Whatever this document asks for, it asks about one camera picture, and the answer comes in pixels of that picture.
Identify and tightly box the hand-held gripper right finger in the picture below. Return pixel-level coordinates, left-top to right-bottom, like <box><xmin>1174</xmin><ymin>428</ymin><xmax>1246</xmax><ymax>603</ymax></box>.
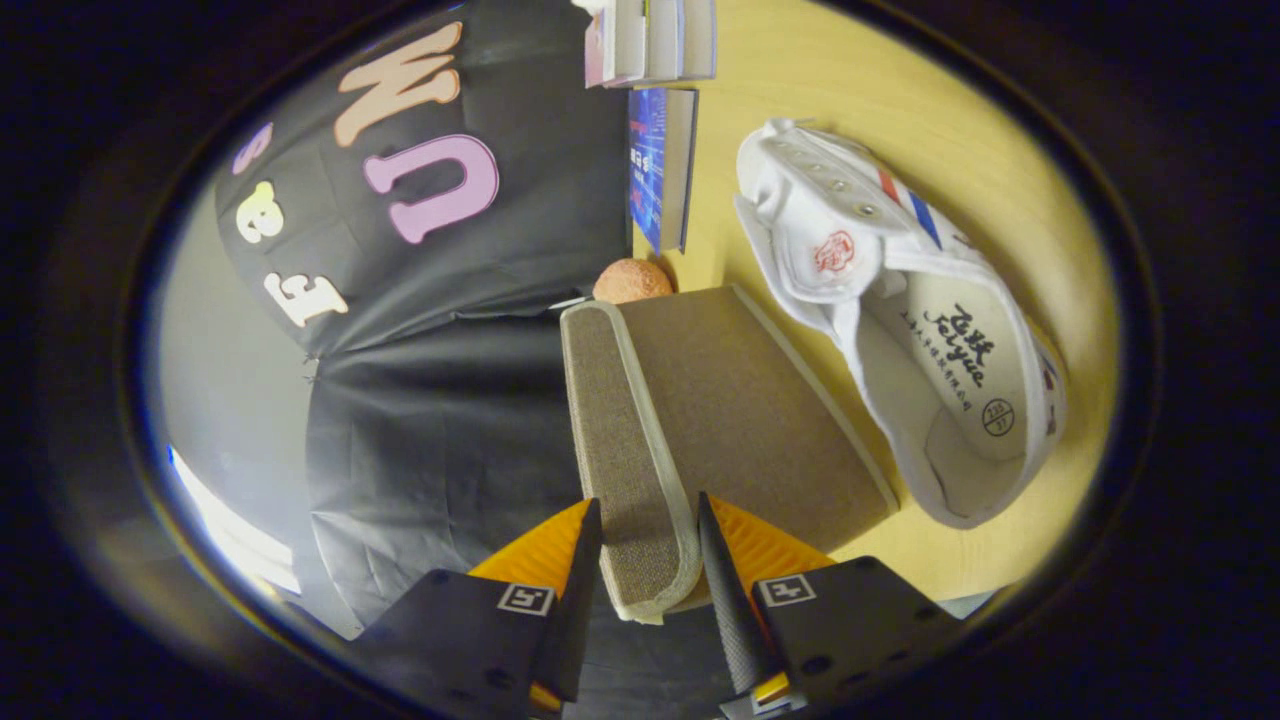
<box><xmin>697</xmin><ymin>492</ymin><xmax>966</xmax><ymax>720</ymax></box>

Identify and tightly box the white canvas shoe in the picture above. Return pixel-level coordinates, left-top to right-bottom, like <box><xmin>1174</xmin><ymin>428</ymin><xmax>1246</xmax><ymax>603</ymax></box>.
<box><xmin>733</xmin><ymin>117</ymin><xmax>1069</xmax><ymax>531</ymax></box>

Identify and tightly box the pale blue cover book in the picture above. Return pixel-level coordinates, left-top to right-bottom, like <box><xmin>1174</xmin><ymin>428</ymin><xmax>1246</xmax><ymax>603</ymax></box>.
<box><xmin>682</xmin><ymin>0</ymin><xmax>718</xmax><ymax>81</ymax></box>

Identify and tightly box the brown fabric storage box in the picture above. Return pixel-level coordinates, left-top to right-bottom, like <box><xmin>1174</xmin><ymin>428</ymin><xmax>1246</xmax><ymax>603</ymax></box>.
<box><xmin>560</xmin><ymin>283</ymin><xmax>901</xmax><ymax>626</ymax></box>

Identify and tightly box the pink cover book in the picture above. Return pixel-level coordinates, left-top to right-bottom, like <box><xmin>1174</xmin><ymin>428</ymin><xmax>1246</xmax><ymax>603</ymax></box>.
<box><xmin>583</xmin><ymin>0</ymin><xmax>648</xmax><ymax>89</ymax></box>

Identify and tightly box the black backdrop cloth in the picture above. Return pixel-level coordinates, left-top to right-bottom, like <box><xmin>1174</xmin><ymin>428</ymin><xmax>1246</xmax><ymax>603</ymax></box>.
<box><xmin>213</xmin><ymin>0</ymin><xmax>746</xmax><ymax>713</ymax></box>

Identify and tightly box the orange sponge ball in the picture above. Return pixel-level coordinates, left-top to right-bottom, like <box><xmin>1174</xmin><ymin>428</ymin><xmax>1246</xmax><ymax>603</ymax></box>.
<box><xmin>592</xmin><ymin>258</ymin><xmax>676</xmax><ymax>304</ymax></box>

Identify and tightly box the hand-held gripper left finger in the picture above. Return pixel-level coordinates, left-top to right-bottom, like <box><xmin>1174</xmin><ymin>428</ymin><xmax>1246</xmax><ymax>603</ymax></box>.
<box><xmin>350</xmin><ymin>497</ymin><xmax>604</xmax><ymax>720</ymax></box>

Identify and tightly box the white green-edged book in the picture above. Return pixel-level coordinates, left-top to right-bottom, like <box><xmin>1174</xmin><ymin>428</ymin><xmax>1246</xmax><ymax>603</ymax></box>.
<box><xmin>643</xmin><ymin>0</ymin><xmax>688</xmax><ymax>85</ymax></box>

